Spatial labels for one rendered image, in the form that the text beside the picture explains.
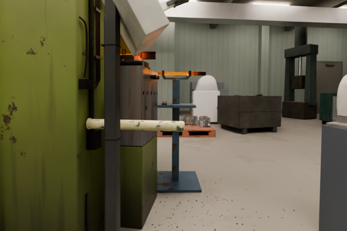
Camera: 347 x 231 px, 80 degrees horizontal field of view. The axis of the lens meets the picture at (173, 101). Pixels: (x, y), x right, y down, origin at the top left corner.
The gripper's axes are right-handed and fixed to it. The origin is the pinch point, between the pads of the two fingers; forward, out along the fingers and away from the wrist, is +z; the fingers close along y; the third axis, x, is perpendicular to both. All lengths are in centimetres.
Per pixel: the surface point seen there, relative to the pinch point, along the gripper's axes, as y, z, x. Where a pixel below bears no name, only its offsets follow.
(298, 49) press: 450, -542, -184
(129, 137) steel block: 33, 41, -46
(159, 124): 2.6, 26.6, -41.9
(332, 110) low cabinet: 292, -399, -314
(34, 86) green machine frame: 21, 63, -2
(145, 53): 44.6, 7.1, -9.4
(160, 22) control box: -27.0, 15.8, -10.2
